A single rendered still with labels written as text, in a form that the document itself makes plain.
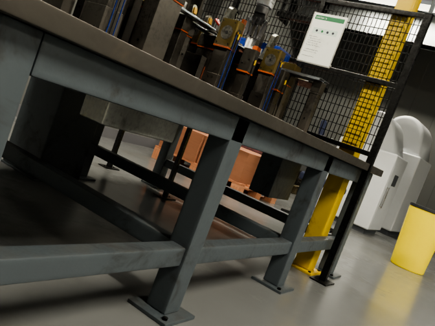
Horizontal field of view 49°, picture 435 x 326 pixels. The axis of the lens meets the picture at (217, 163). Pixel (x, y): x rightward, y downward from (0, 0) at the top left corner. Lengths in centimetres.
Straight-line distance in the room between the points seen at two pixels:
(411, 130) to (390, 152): 113
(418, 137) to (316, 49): 417
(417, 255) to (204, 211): 327
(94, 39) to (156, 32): 85
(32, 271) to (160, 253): 42
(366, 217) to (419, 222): 149
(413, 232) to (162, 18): 331
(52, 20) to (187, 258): 87
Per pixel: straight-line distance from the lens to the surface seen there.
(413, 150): 694
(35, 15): 82
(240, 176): 462
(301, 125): 241
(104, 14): 154
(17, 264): 104
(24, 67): 87
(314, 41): 299
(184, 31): 204
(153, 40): 172
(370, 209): 588
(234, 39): 204
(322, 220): 278
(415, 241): 450
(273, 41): 237
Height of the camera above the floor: 62
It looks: 5 degrees down
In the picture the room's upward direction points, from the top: 21 degrees clockwise
